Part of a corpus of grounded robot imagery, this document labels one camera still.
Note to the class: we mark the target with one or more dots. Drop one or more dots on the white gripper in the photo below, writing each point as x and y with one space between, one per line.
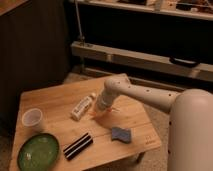
105 100

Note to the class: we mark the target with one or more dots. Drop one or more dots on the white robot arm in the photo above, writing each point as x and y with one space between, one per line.
190 143

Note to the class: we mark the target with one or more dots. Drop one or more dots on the white plastic bottle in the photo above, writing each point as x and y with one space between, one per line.
80 109

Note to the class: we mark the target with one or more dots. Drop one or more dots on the blue sponge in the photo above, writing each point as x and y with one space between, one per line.
120 134

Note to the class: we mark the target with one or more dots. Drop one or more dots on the wooden table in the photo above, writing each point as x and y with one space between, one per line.
56 103

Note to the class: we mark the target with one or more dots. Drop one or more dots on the black white striped box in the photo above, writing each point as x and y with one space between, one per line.
77 146

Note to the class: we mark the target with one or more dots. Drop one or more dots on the green round plate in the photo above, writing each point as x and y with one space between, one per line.
38 153

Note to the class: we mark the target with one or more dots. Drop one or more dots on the metal pole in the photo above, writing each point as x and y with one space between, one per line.
81 36

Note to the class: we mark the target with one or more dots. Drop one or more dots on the upper shelf with clutter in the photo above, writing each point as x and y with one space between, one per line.
156 8

